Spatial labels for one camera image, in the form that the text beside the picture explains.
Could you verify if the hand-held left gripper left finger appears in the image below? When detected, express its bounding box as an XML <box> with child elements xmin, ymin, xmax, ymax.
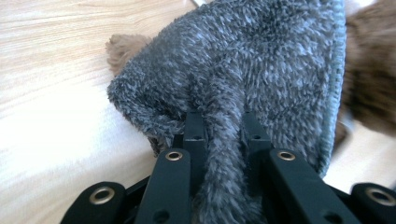
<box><xmin>172</xmin><ymin>110</ymin><xmax>208</xmax><ymax>195</ymax></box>

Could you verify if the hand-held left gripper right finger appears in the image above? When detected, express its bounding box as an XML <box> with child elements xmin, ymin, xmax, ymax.
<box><xmin>242</xmin><ymin>111</ymin><xmax>275</xmax><ymax>197</ymax></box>

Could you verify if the grey fluffy doll garment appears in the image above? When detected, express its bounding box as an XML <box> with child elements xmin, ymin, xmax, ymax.
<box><xmin>106</xmin><ymin>0</ymin><xmax>348</xmax><ymax>224</ymax></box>

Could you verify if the brown teddy bear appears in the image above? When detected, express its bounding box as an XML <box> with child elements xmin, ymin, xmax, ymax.
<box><xmin>106</xmin><ymin>0</ymin><xmax>396</xmax><ymax>157</ymax></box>

